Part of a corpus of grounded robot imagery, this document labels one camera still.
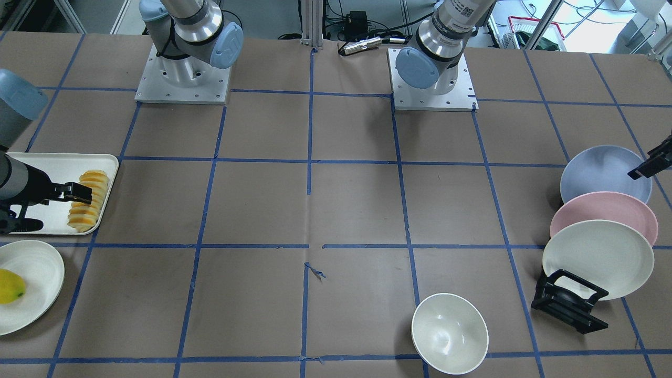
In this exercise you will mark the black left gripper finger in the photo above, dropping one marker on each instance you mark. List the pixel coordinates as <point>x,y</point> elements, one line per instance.
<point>659,158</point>

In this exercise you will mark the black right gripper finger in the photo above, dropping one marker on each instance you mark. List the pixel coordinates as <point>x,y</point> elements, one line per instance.
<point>71,187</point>
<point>69,198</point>

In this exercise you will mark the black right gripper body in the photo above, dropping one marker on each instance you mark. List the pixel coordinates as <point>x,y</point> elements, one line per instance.
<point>30,186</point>

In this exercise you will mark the blue round plate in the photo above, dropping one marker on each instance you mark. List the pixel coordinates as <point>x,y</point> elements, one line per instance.
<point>604,168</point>

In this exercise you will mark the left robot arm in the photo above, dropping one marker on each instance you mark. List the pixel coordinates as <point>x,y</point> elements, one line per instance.
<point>306,144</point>

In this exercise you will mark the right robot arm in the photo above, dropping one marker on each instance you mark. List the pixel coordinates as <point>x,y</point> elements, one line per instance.
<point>21,104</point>

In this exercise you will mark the white round plate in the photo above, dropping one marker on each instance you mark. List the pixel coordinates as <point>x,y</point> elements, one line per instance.
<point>42,268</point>

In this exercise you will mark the pink round plate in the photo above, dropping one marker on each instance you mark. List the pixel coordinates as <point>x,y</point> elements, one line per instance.
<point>610,206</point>

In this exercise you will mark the cream round plate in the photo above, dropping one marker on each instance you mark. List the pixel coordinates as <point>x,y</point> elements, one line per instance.
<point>608,254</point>

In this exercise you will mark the black plate rack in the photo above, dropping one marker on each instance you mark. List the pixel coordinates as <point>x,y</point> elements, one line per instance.
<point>567,306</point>

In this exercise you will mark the white rectangular tray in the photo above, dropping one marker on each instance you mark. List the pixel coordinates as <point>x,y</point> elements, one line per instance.
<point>61,168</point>

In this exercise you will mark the yellow mango fruit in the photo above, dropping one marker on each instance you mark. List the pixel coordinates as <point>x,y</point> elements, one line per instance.
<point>13,286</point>

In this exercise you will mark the white bowl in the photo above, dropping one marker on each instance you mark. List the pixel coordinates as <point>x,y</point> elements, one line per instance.
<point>449,333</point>

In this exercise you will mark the silver cylindrical connector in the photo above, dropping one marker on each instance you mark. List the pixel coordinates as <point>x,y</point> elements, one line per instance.
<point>355,47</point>

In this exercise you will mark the black power adapter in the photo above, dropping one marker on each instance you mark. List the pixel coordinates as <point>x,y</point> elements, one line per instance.
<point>356,21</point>

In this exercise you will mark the aluminium frame post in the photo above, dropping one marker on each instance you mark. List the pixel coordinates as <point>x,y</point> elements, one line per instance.
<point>312,23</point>

